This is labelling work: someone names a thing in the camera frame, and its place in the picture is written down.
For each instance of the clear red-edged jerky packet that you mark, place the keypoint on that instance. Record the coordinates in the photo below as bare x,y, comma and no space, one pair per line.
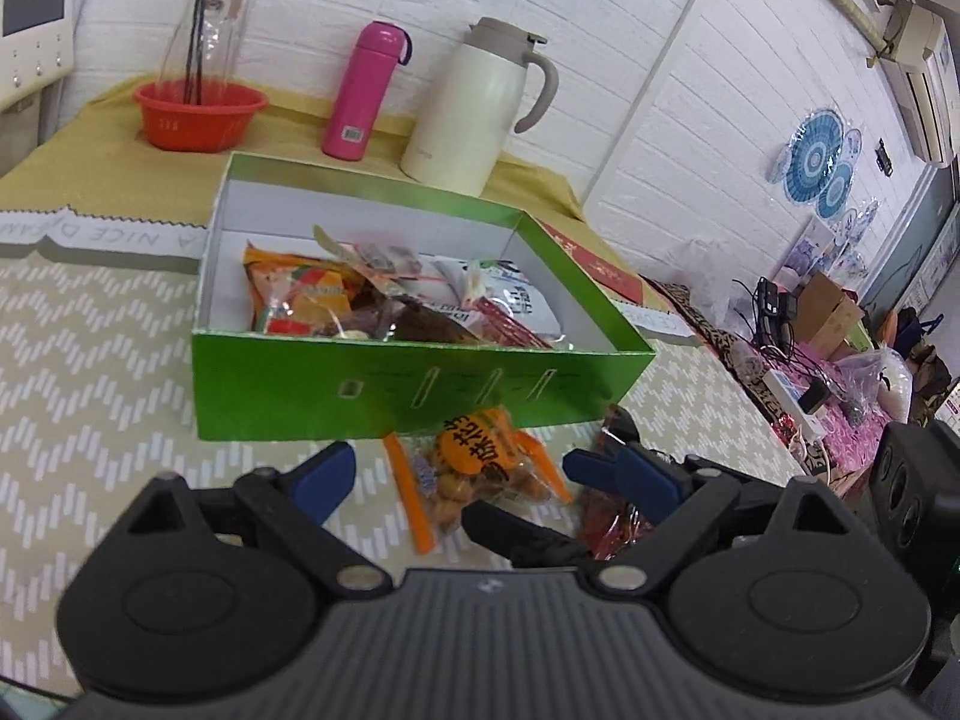
394,261

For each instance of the orange peanut snack packet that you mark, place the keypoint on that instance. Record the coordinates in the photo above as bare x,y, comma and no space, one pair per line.
477,456

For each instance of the mustard yellow cloth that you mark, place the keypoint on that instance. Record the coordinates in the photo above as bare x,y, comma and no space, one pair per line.
100,163

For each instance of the orange green chinese snack bag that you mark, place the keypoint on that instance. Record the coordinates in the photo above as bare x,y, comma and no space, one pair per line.
298,296

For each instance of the cream thermos jug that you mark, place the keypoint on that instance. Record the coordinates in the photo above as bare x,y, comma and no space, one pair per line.
495,83

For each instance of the red plastic basket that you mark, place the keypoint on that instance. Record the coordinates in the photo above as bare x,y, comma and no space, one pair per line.
170,124

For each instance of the red envelope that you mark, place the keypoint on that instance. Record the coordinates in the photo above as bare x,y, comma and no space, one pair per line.
610,276

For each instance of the white cartoon snack bag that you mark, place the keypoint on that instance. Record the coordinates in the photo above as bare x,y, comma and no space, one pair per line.
501,283

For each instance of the brown cardboard box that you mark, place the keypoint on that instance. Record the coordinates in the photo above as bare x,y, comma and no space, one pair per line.
825,316

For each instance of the white water dispenser machine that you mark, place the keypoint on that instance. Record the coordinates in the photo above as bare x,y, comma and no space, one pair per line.
38,53

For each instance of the white power strip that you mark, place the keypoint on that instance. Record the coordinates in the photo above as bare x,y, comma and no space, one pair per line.
787,395

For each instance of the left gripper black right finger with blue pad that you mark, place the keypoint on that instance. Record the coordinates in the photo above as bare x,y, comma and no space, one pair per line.
779,590

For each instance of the blue paper fan decoration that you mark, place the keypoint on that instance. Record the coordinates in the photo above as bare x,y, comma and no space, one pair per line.
814,152

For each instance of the dark red snack packet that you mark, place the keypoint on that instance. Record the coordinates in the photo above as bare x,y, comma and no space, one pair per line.
607,522

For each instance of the black chopsticks pair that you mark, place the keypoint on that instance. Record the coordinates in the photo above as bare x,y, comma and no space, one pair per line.
193,64

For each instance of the pink thermos bottle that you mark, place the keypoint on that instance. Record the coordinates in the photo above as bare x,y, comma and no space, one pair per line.
380,48

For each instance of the patterned tablecloth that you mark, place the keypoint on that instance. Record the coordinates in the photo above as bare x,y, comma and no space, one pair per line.
97,398

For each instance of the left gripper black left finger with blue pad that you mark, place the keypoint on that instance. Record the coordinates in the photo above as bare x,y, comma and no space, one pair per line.
204,592

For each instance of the wall air conditioner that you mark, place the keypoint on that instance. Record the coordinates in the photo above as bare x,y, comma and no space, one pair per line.
918,60

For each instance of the green cardboard box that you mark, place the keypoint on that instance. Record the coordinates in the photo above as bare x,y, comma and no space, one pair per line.
249,386

